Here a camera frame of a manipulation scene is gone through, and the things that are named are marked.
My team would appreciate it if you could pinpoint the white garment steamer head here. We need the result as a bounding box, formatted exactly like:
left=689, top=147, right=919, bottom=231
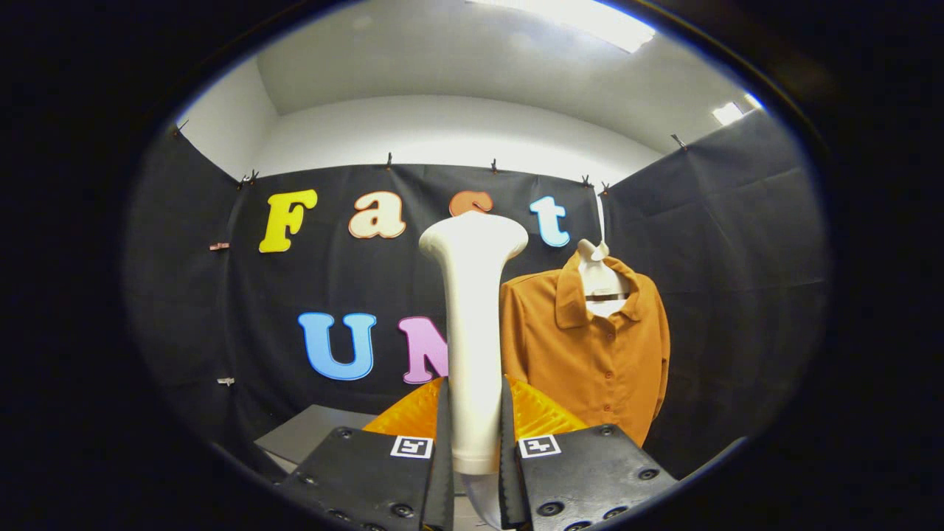
left=418, top=211, right=530, bottom=475

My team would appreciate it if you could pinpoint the grey cabinet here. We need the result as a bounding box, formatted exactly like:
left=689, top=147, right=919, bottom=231
left=254, top=404, right=377, bottom=473

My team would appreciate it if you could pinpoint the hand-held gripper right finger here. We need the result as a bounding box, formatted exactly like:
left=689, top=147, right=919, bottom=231
left=499, top=375, right=678, bottom=531

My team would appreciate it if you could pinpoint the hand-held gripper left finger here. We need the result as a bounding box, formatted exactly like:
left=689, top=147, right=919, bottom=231
left=274, top=376, right=455, bottom=531

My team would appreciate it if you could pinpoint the row of black cloth clips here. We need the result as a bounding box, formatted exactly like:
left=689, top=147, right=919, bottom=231
left=176, top=119, right=688, bottom=196

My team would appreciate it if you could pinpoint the black backdrop cloth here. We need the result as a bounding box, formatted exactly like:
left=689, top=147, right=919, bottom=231
left=122, top=109, right=830, bottom=480

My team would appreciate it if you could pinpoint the small ceiling light panel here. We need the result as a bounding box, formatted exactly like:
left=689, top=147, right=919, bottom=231
left=712, top=92, right=764, bottom=126

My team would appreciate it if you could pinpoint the white garment steamer hose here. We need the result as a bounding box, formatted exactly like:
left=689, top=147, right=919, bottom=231
left=461, top=472, right=504, bottom=530

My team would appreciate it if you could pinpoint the long ceiling light panel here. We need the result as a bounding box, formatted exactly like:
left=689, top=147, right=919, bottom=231
left=465, top=0, right=657, bottom=54

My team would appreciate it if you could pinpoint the orange button shirt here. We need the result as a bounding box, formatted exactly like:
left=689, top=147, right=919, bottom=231
left=499, top=253, right=671, bottom=447

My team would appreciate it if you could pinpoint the white clothes hanger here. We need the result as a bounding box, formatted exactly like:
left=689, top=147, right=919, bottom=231
left=575, top=238, right=633, bottom=319

